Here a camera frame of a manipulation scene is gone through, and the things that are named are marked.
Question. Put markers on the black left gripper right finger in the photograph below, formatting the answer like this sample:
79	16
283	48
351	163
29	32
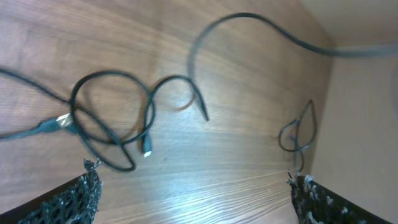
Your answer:
315	204

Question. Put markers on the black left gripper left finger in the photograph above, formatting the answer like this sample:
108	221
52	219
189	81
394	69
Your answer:
75	201

